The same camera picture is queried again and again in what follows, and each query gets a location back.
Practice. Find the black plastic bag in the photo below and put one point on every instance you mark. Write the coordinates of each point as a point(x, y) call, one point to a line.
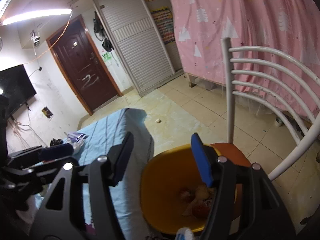
point(55, 142)

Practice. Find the colourful wall chart poster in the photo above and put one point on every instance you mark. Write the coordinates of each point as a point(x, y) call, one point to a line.
point(164, 20)

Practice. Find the white crumpled tissue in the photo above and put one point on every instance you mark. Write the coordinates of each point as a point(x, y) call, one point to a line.
point(77, 145)

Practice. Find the pink tree pattern curtain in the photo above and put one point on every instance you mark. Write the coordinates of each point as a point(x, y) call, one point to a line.
point(291, 26)

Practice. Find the wall mounted black television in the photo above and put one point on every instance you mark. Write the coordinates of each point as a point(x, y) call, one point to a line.
point(17, 87)

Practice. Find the white slatted wardrobe door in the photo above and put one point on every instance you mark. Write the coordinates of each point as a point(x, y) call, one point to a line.
point(136, 39)

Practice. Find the black bags hanging on wall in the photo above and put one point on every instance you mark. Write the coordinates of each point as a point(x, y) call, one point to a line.
point(101, 34)

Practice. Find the light blue bed sheet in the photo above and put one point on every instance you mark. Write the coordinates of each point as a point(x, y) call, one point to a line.
point(100, 198)

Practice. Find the purple long package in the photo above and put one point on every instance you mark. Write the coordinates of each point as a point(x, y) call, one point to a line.
point(76, 137)

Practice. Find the white security camera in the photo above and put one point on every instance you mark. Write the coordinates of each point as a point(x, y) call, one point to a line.
point(35, 38)

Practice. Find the yellow plastic basin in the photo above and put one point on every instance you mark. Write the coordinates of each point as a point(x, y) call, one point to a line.
point(167, 186)

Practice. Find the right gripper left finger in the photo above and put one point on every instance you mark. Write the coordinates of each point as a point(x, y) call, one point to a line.
point(119, 156)

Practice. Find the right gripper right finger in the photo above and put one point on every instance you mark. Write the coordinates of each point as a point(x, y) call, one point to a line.
point(206, 161)

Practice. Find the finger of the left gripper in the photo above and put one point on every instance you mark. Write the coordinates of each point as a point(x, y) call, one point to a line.
point(56, 152)

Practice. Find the fluorescent ceiling light tube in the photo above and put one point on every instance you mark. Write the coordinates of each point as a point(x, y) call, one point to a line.
point(35, 14)

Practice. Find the white metal chair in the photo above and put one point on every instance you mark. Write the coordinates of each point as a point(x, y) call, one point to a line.
point(310, 134)

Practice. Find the dark red wooden door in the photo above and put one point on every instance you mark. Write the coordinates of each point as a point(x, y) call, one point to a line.
point(80, 63)

